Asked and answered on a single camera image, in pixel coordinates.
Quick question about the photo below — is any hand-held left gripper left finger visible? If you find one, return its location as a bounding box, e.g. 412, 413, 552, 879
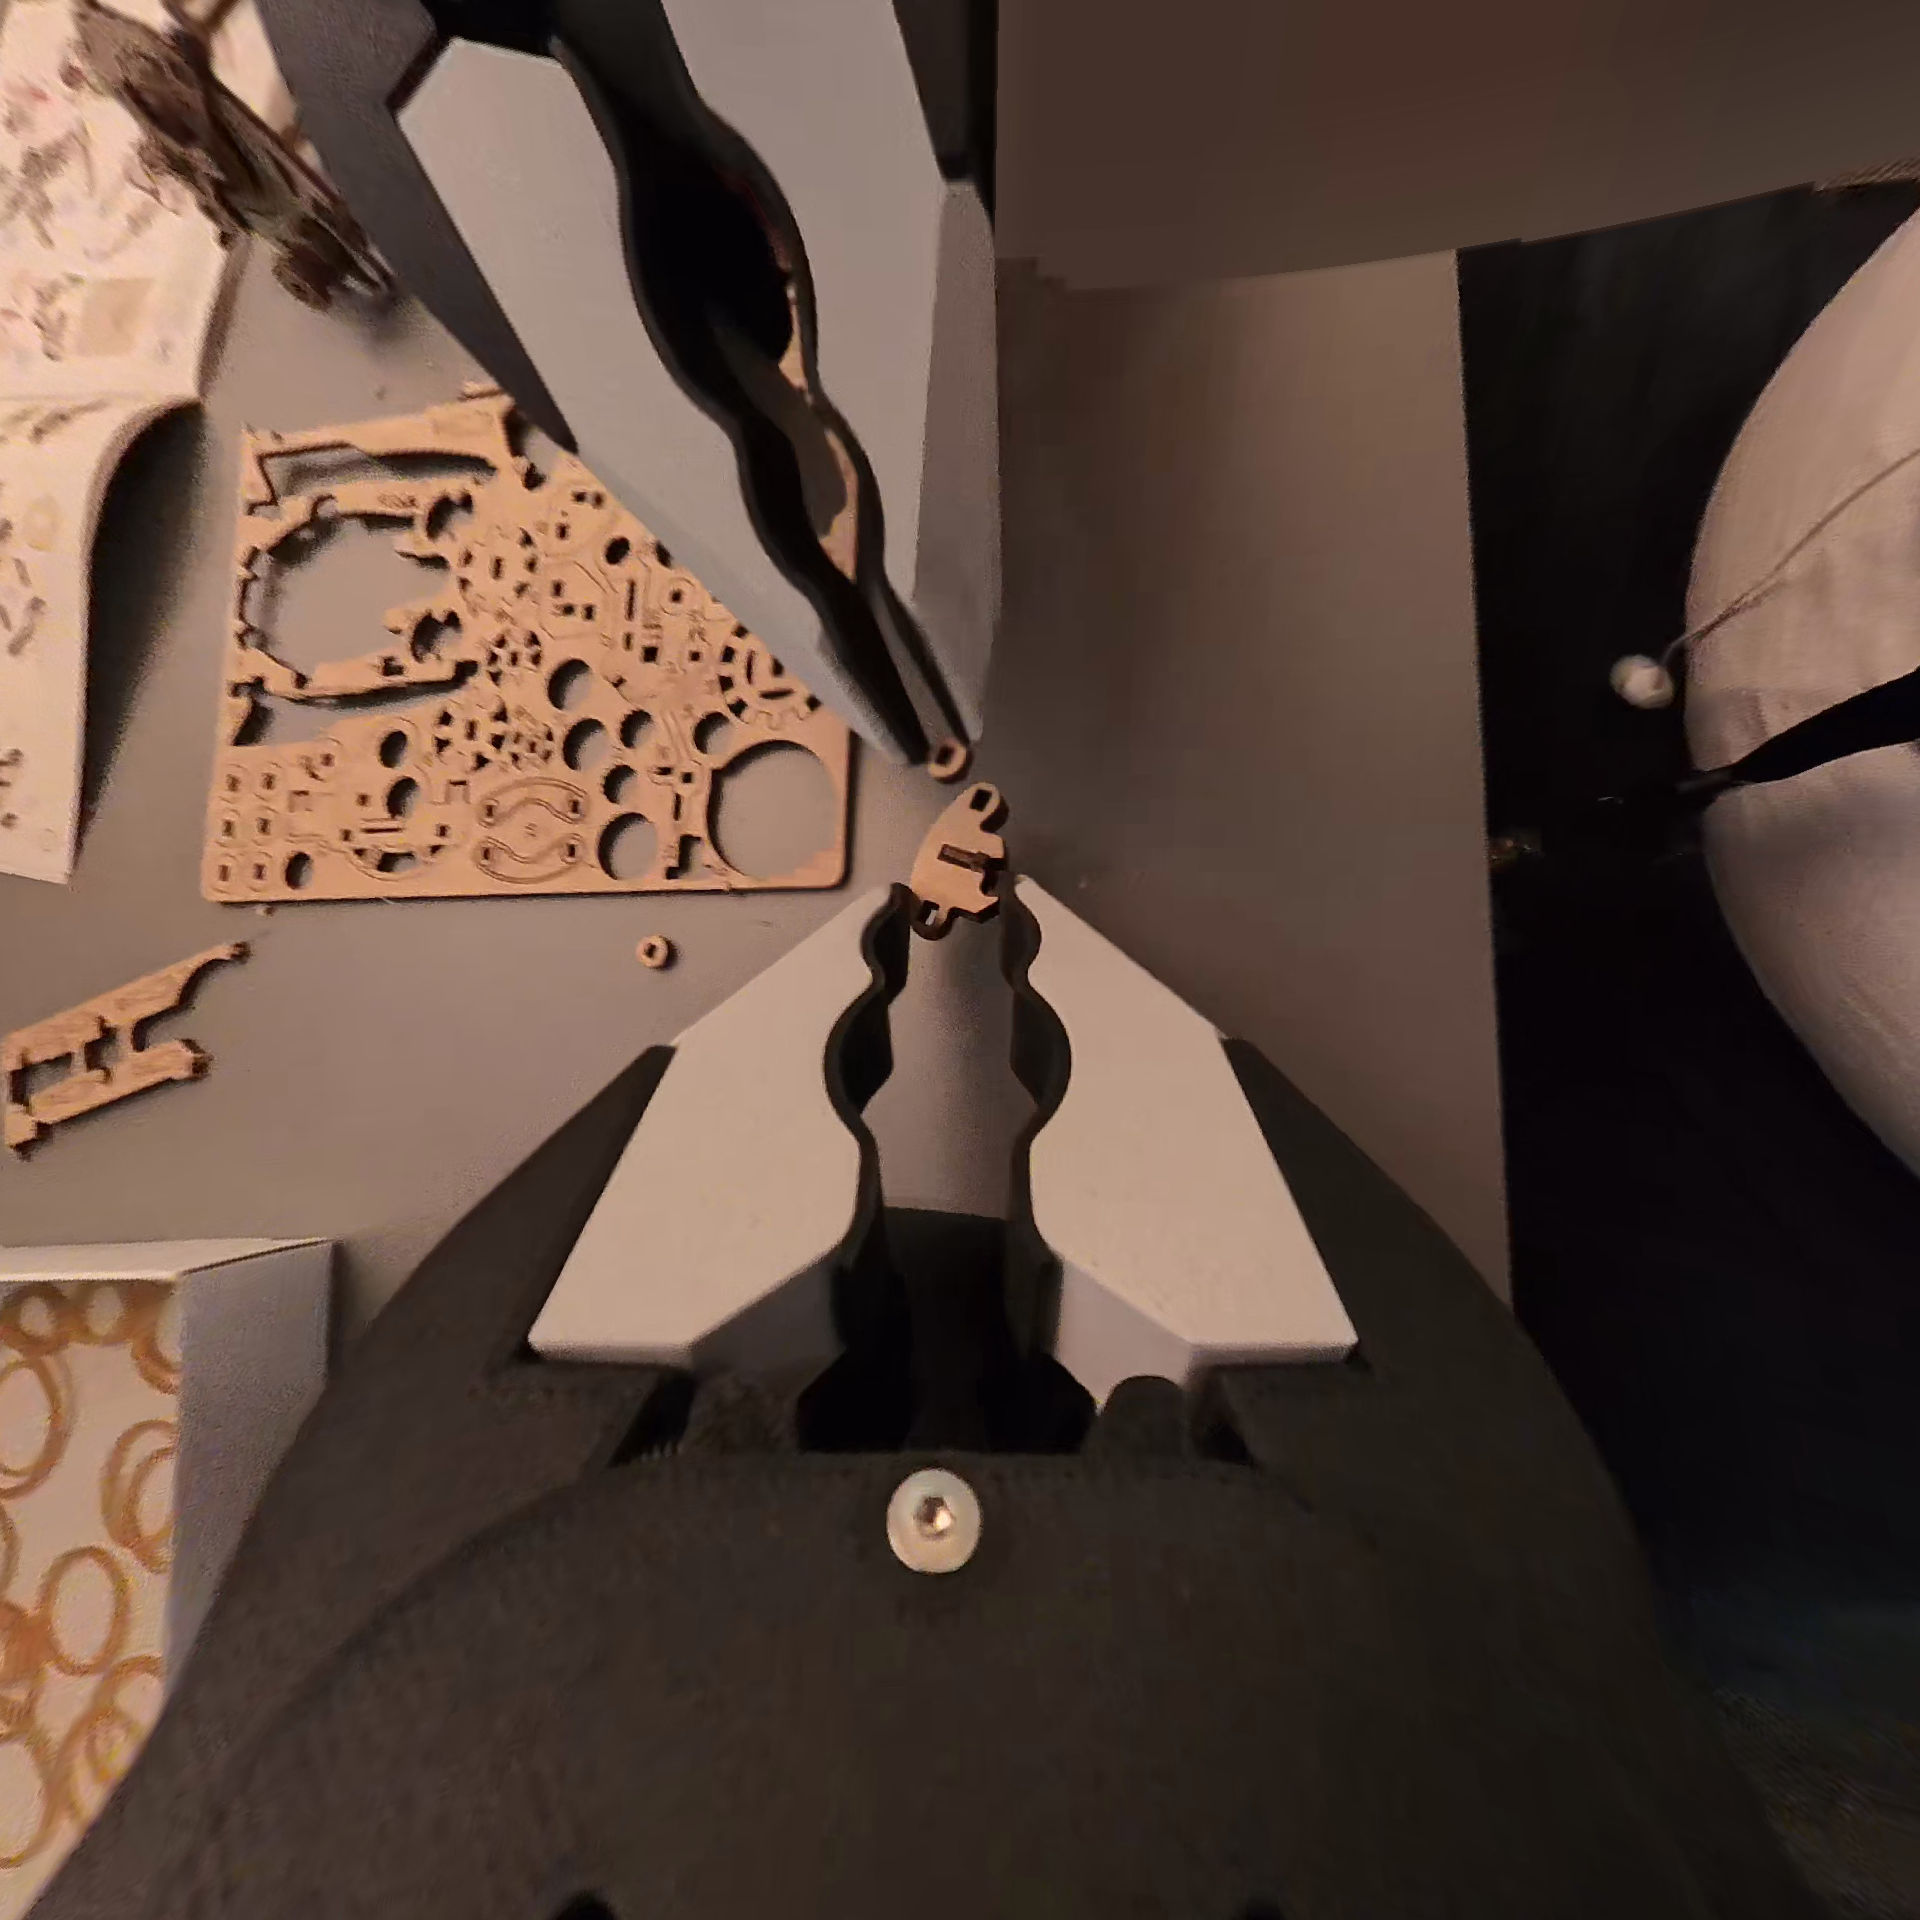
529, 882, 924, 1424

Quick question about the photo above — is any flat wooden frame part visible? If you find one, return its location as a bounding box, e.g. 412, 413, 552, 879
0, 939, 252, 1162

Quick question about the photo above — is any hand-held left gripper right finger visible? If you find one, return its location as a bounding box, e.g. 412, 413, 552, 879
996, 875, 1360, 1412

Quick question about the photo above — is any black strap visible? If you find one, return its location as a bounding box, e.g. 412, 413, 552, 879
1668, 672, 1920, 800

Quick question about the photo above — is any white box with gold rings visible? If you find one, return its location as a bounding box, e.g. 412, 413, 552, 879
0, 1236, 337, 1920

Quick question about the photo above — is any plywood parts sheet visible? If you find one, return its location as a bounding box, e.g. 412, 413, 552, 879
200, 387, 857, 905

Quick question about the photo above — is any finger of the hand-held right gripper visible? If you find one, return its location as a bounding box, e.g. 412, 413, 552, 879
256, 0, 944, 763
660, 0, 1001, 744

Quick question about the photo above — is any white cord with bead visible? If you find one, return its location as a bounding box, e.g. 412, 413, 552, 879
1611, 448, 1920, 712

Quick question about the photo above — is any small dark wooden model part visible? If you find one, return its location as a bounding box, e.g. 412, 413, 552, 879
909, 780, 1010, 944

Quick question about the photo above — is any partly assembled wooden model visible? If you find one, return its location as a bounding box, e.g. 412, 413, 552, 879
67, 0, 401, 308

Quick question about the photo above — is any open instruction booklet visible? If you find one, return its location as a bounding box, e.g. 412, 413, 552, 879
0, 0, 295, 888

